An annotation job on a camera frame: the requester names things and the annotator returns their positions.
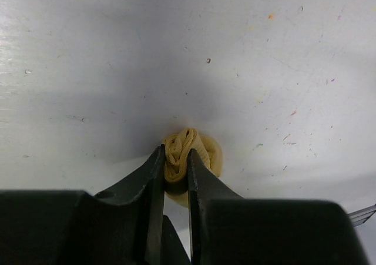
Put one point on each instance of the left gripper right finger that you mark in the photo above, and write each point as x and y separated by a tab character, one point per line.
203	187

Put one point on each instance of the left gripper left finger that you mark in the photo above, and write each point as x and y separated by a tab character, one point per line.
131	215

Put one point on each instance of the mustard yellow sock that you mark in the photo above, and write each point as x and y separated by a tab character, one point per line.
177	149

